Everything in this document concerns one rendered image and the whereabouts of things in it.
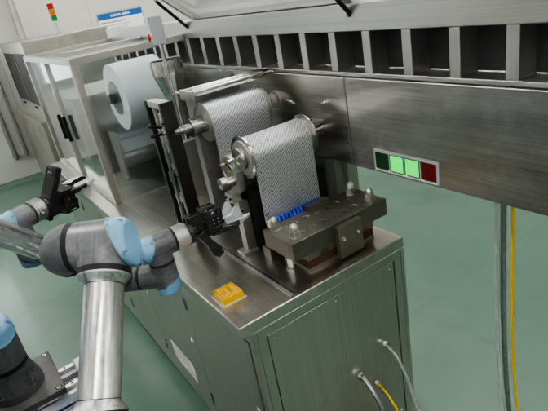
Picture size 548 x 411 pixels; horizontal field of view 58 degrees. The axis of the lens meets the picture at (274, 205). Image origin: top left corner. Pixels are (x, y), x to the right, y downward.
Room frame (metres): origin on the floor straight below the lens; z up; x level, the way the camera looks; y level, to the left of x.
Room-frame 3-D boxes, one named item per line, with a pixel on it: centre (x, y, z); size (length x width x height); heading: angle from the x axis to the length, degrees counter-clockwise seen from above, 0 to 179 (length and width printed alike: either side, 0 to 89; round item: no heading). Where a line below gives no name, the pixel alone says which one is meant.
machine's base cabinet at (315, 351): (2.39, 0.50, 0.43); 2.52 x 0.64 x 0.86; 30
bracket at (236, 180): (1.57, 0.12, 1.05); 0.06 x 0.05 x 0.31; 120
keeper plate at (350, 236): (1.41, -0.22, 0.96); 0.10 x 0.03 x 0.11; 120
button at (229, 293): (1.30, 0.19, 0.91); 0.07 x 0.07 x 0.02; 30
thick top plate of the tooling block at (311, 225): (1.48, -0.16, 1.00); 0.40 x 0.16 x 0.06; 120
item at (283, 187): (1.56, -0.07, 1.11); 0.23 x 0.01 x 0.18; 120
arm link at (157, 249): (1.31, 0.36, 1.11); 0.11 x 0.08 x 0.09; 120
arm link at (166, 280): (1.31, 0.38, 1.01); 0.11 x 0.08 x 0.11; 83
